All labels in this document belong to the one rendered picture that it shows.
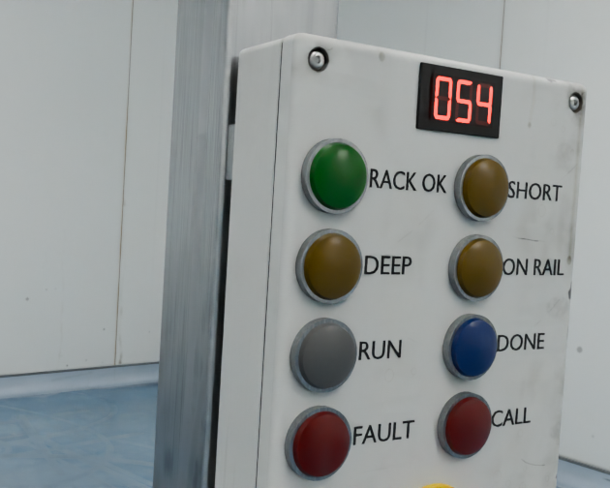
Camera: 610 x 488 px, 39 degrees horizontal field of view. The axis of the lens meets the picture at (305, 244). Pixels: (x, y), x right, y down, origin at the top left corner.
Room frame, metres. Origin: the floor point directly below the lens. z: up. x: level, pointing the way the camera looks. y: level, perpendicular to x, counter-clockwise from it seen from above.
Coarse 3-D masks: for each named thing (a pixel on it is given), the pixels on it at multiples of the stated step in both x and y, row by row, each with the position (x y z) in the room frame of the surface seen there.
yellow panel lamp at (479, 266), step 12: (480, 240) 0.38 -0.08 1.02; (468, 252) 0.37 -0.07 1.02; (480, 252) 0.38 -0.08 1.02; (492, 252) 0.38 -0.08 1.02; (468, 264) 0.37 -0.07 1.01; (480, 264) 0.38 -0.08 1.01; (492, 264) 0.38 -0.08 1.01; (468, 276) 0.37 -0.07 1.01; (480, 276) 0.38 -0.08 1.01; (492, 276) 0.38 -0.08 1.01; (468, 288) 0.38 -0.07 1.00; (480, 288) 0.38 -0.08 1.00; (492, 288) 0.38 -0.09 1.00
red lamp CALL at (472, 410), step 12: (456, 408) 0.38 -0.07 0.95; (468, 408) 0.38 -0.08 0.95; (480, 408) 0.38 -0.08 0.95; (456, 420) 0.37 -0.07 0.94; (468, 420) 0.38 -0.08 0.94; (480, 420) 0.38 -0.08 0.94; (456, 432) 0.37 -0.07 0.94; (468, 432) 0.38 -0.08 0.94; (480, 432) 0.38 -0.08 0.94; (456, 444) 0.37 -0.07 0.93; (468, 444) 0.38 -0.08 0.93; (480, 444) 0.38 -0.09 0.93
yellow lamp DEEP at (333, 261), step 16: (320, 240) 0.33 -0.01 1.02; (336, 240) 0.34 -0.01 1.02; (320, 256) 0.33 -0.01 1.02; (336, 256) 0.33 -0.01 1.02; (352, 256) 0.34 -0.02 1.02; (304, 272) 0.33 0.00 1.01; (320, 272) 0.33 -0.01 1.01; (336, 272) 0.33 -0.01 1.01; (352, 272) 0.34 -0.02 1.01; (320, 288) 0.33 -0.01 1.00; (336, 288) 0.34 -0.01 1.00; (352, 288) 0.34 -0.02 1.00
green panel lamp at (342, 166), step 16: (336, 144) 0.33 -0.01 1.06; (320, 160) 0.33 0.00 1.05; (336, 160) 0.33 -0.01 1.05; (352, 160) 0.34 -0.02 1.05; (320, 176) 0.33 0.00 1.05; (336, 176) 0.33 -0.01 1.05; (352, 176) 0.34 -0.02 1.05; (320, 192) 0.33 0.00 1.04; (336, 192) 0.33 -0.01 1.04; (352, 192) 0.34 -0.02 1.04; (336, 208) 0.34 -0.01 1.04
